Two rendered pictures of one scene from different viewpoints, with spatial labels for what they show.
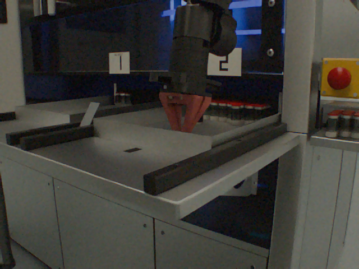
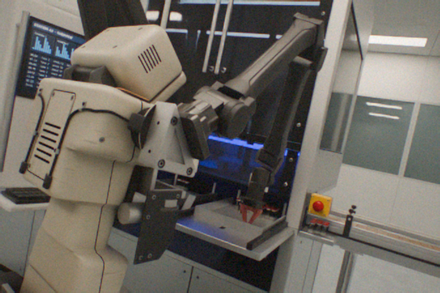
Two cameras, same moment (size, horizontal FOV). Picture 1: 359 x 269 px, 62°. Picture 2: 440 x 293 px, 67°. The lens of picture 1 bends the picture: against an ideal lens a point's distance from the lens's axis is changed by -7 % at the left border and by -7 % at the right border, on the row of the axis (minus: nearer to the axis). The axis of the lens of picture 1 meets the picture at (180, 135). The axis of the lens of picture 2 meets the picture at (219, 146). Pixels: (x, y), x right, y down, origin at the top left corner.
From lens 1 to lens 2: 0.70 m
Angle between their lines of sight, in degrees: 15
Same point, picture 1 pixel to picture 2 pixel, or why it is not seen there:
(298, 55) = (299, 189)
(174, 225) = (208, 272)
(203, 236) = (227, 281)
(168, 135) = (240, 224)
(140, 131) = (225, 218)
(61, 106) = not seen: hidden behind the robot
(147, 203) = (247, 253)
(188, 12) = (261, 172)
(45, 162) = (186, 229)
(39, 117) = not seen: hidden behind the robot
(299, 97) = (296, 210)
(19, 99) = not seen: hidden behind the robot
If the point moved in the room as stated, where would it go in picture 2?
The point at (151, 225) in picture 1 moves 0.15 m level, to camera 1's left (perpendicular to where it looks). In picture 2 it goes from (189, 271) to (156, 267)
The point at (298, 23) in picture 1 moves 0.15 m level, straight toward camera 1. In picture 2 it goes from (302, 174) to (306, 178)
